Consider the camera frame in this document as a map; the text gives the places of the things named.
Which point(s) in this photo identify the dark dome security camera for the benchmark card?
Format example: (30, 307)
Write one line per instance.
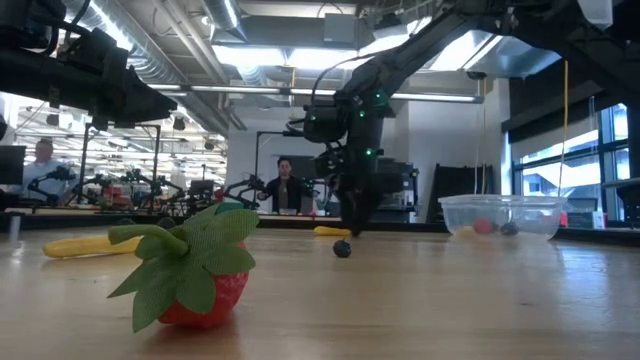
(476, 75)

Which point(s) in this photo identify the black leaning panel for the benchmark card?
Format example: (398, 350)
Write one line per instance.
(457, 190)

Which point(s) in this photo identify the standing person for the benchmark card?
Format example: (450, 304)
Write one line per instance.
(285, 190)

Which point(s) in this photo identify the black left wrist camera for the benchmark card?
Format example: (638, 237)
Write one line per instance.
(95, 47)

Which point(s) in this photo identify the red toy strawberry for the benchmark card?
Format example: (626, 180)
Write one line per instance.
(482, 226)
(200, 280)

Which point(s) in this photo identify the dark toy blackberry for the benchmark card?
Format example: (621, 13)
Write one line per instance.
(125, 221)
(509, 228)
(166, 223)

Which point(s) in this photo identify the black equipment cabinet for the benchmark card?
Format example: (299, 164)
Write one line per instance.
(400, 190)

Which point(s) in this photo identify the black rectangular stand frame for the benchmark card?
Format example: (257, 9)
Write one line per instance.
(120, 126)
(270, 133)

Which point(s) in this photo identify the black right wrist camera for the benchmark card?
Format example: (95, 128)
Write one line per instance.
(324, 122)

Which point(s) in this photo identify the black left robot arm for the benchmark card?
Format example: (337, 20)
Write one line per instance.
(30, 75)

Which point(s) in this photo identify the silver ventilation duct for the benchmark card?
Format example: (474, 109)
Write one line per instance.
(150, 55)

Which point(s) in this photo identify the yellow toy vegetable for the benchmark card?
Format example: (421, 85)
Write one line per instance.
(465, 231)
(327, 230)

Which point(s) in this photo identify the small white box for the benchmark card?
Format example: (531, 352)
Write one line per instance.
(585, 220)

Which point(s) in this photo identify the long linear ceiling light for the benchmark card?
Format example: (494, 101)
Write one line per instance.
(250, 90)

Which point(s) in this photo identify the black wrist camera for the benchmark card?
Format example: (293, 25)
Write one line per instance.
(324, 122)
(95, 47)

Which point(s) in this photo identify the small dark toy berry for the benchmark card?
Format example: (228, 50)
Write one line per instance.
(342, 248)

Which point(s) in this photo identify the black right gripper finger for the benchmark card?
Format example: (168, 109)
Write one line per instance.
(360, 210)

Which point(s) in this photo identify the black background monitor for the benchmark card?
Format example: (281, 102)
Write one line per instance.
(11, 165)

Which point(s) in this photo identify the clear plastic tupperware container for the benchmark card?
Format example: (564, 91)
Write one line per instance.
(530, 212)

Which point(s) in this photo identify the yellow toy banana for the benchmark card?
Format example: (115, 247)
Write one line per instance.
(85, 246)

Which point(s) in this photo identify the pale upright post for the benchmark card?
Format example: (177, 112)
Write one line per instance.
(14, 229)

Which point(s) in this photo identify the seated person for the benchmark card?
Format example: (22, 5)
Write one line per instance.
(45, 170)

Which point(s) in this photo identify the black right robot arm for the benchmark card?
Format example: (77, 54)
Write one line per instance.
(410, 52)

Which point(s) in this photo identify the black aluminium table frame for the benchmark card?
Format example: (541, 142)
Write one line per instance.
(400, 227)

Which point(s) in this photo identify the black background robot arm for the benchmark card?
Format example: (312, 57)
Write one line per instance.
(55, 177)
(140, 185)
(245, 187)

